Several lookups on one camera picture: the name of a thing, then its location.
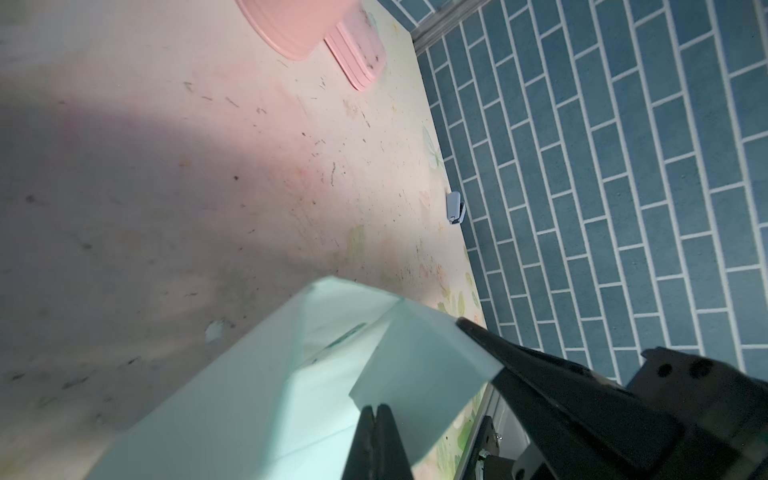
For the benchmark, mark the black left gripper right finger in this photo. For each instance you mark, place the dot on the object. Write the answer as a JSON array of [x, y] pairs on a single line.
[[390, 459]]

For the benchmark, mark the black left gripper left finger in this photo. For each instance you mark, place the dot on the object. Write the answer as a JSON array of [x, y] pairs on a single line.
[[361, 458]]

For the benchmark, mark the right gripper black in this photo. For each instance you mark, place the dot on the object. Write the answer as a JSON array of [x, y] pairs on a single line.
[[682, 416]]

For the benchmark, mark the light blue paper box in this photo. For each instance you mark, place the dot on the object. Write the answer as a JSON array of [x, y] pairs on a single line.
[[285, 400]]

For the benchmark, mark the pink flat paper box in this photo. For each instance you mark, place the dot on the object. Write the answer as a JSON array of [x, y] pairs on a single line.
[[357, 48]]

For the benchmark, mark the pink metal pencil cup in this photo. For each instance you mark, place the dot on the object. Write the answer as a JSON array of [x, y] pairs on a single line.
[[293, 28]]

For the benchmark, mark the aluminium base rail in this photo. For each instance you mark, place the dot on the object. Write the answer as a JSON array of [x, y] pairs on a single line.
[[498, 446]]

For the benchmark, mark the aluminium corner post right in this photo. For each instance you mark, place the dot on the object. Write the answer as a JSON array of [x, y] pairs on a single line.
[[439, 23]]

